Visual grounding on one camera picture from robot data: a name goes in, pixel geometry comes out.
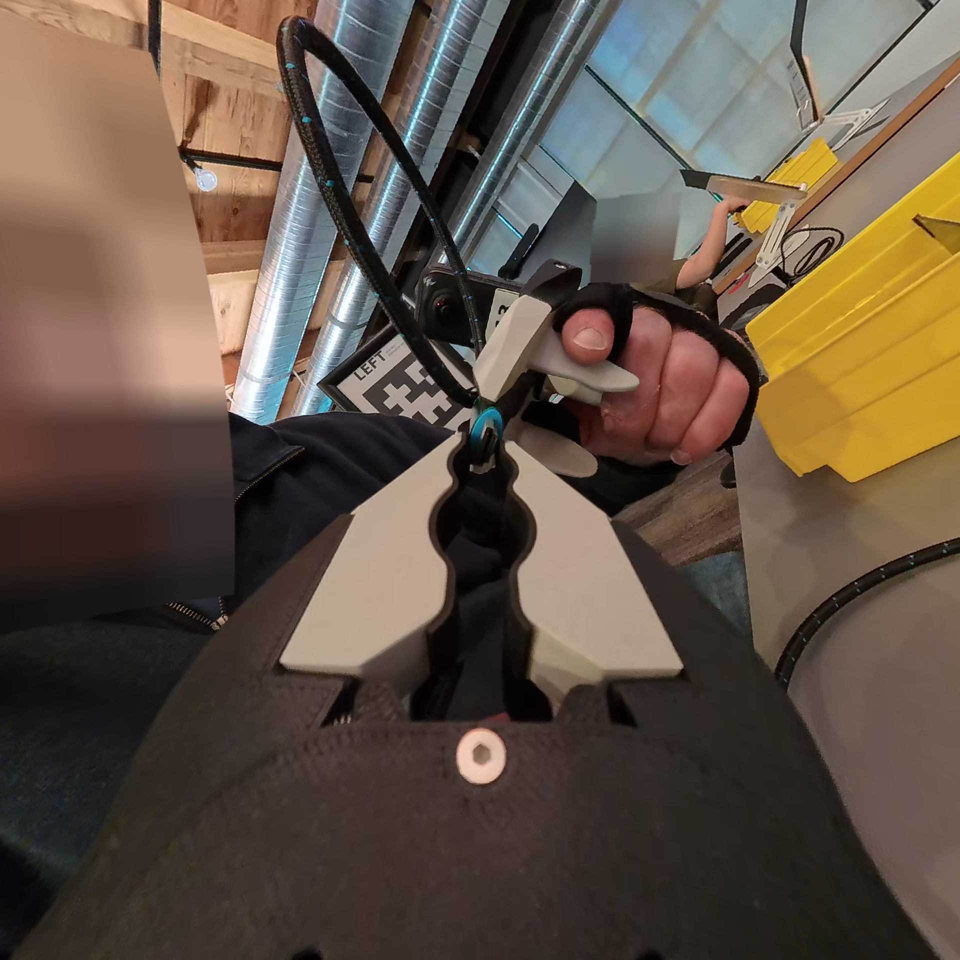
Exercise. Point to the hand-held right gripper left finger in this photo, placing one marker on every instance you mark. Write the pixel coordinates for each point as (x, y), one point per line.
(367, 600)

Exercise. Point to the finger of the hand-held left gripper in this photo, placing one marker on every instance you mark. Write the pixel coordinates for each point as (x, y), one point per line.
(514, 345)

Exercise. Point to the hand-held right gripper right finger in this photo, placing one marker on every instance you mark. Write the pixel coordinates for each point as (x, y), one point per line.
(600, 600)

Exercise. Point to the yellow plastic bin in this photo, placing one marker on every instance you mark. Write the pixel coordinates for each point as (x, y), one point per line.
(862, 360)
(802, 172)

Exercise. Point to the person's left forearm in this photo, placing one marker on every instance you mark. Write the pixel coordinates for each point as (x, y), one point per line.
(637, 484)

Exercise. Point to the person's left hand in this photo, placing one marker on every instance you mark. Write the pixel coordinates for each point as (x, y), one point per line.
(690, 382)

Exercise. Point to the black framed marker sign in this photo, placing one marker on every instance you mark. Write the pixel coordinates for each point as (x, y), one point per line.
(375, 382)

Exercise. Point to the person's jeans leg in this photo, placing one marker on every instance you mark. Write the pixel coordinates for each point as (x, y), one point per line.
(720, 592)

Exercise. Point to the person's dark sweater torso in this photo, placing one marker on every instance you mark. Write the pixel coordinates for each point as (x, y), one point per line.
(337, 480)

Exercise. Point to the small tilted board stand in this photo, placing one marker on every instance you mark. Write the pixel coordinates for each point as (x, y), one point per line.
(750, 187)

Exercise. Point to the black camera bar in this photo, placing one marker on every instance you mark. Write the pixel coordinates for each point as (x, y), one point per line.
(521, 251)

